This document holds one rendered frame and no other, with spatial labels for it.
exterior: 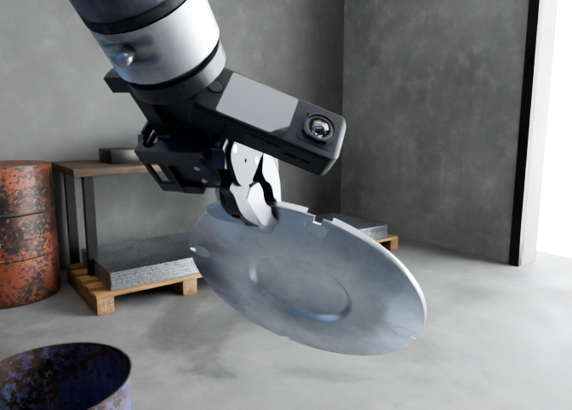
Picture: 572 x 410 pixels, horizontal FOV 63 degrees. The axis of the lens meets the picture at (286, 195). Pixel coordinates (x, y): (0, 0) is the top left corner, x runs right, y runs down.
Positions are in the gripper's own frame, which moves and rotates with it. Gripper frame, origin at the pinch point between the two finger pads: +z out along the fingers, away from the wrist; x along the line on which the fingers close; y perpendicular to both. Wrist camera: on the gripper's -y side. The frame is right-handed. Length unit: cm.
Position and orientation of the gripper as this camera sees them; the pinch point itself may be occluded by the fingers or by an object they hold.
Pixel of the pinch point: (275, 219)
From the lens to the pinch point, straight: 47.0
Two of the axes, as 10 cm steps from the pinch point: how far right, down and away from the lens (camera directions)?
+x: -2.5, 8.0, -5.4
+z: 2.5, 6.0, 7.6
